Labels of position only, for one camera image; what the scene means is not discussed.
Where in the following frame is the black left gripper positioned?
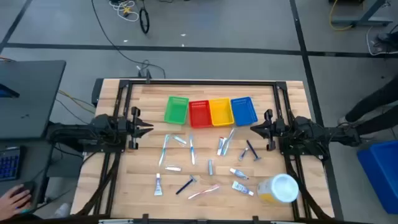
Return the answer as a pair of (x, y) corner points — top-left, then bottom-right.
(123, 106), (154, 151)

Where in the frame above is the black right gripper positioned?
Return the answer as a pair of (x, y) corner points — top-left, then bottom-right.
(249, 108), (287, 152)

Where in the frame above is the dark blue razor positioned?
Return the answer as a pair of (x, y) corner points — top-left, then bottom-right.
(175, 174), (198, 196)
(246, 139), (262, 162)

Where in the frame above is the teal white toothbrush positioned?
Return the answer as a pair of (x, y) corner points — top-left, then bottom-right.
(158, 134), (171, 167)

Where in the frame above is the light blue toothbrush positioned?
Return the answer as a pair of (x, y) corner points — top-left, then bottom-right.
(221, 128), (236, 157)

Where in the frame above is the small silver blue sachet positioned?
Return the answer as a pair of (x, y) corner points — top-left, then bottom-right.
(172, 134), (188, 146)

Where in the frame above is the white red toothpaste tube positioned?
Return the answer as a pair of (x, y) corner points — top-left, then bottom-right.
(216, 136), (228, 156)

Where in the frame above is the white blue toothpaste tube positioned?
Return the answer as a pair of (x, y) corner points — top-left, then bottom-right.
(229, 167), (250, 181)

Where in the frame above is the blue white toothbrush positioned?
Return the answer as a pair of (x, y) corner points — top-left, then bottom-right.
(188, 134), (197, 166)

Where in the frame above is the white purple toothpaste tube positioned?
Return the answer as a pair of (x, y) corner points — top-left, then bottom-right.
(154, 172), (164, 197)

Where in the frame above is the white teal toothpaste tube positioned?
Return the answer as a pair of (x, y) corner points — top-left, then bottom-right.
(231, 180), (255, 197)

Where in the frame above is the red white toothbrush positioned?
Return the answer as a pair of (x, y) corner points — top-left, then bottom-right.
(187, 184), (221, 200)

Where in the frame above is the blue plastic basket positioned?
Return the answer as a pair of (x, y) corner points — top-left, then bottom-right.
(230, 96), (259, 127)

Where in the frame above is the green plastic basket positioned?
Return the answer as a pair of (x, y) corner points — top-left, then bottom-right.
(164, 95), (190, 126)

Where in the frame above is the yellow plastic basket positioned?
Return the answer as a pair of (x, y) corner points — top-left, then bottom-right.
(208, 97), (235, 128)

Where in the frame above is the red plastic basket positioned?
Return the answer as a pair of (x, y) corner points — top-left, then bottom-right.
(188, 100), (213, 129)

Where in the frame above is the black control box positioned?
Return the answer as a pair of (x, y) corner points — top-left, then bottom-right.
(91, 77), (105, 107)

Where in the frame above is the yellow container white lid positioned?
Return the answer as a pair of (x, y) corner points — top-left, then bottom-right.
(256, 173), (300, 205)

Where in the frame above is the grey keyboard desk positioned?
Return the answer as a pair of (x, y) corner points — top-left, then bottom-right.
(0, 138), (55, 218)

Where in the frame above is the person's leg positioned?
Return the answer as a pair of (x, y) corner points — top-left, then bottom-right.
(344, 76), (398, 123)
(354, 105), (398, 136)

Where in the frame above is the blue storage bin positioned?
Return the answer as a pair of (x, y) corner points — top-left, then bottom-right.
(356, 140), (398, 215)

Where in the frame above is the black computer mouse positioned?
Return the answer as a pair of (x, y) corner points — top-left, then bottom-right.
(12, 180), (35, 200)

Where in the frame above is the black backlit keyboard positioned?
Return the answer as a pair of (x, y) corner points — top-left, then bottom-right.
(0, 146), (22, 182)

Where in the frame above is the desk monitor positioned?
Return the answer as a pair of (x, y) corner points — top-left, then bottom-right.
(0, 83), (21, 99)

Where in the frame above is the grey metal stand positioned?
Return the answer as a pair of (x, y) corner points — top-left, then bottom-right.
(329, 0), (394, 28)

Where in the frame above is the person's hand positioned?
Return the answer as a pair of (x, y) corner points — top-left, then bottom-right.
(0, 185), (33, 220)

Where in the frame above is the person's shoe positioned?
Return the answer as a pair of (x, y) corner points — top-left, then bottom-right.
(376, 30), (398, 47)

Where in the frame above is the black aluminium table frame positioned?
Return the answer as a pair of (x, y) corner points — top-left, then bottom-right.
(73, 78), (335, 224)

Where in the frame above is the thin yellow cable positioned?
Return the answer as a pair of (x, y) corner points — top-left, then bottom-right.
(57, 90), (97, 110)

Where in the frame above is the black ring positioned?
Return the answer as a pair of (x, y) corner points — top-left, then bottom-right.
(139, 6), (150, 34)

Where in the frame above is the long black floor cable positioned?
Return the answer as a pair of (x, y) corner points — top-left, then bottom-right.
(90, 0), (167, 79)

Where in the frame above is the white cable bundle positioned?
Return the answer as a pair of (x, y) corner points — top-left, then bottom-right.
(108, 0), (140, 22)

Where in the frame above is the yellow floor cable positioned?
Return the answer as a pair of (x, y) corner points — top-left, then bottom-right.
(328, 0), (354, 32)

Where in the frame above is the thin white floor cable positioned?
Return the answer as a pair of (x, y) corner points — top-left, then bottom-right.
(366, 26), (398, 57)

